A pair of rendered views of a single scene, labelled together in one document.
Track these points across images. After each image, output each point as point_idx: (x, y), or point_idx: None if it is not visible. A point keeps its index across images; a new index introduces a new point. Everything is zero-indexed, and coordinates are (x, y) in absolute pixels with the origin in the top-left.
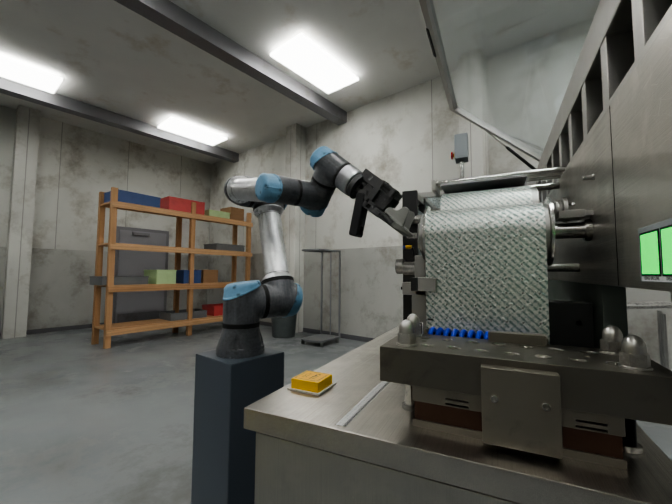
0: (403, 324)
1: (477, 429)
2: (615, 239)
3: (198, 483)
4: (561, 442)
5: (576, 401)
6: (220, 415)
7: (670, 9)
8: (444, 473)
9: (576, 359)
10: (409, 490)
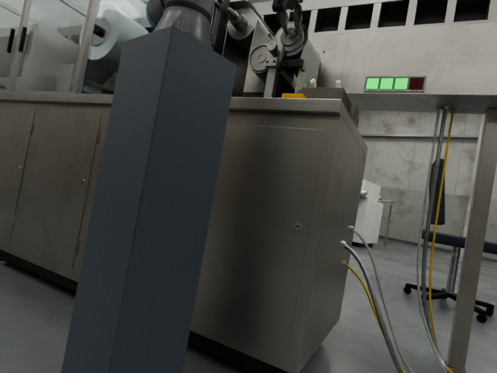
0: (340, 81)
1: None
2: (340, 78)
3: (157, 211)
4: None
5: None
6: (213, 119)
7: (395, 27)
8: (358, 138)
9: None
10: (354, 145)
